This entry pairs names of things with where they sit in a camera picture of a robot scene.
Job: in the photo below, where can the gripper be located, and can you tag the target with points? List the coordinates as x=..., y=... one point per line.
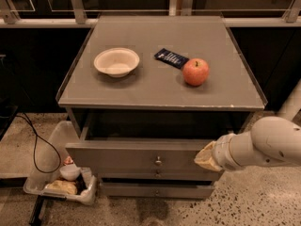
x=222, y=154

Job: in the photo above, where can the grey top drawer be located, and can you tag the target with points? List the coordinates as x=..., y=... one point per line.
x=136, y=155

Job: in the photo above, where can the grey drawer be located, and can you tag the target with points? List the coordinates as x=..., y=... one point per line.
x=193, y=192
x=136, y=155
x=182, y=175

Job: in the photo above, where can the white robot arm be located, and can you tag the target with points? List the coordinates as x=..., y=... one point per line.
x=271, y=142

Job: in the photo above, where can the grey bottom drawer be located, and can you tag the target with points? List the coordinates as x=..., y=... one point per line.
x=193, y=192

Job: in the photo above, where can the grey drawer cabinet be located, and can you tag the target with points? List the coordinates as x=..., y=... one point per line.
x=231, y=85

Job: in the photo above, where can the grey middle drawer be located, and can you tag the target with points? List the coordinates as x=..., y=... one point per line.
x=182, y=175

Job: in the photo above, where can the red apple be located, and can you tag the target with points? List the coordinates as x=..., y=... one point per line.
x=195, y=71

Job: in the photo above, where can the dark blue snack packet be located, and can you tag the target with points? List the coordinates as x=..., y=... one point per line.
x=171, y=58

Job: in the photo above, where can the white pole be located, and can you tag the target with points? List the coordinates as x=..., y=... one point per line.
x=292, y=105

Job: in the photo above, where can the white paper bowl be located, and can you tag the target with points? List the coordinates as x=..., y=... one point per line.
x=116, y=62

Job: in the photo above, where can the small white cup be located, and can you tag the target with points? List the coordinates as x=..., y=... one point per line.
x=70, y=172

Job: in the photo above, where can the tan food item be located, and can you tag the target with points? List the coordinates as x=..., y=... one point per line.
x=66, y=186

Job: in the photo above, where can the clear plastic bin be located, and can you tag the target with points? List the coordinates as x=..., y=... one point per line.
x=50, y=157

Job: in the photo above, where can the metal railing frame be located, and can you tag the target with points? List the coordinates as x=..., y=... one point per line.
x=13, y=11

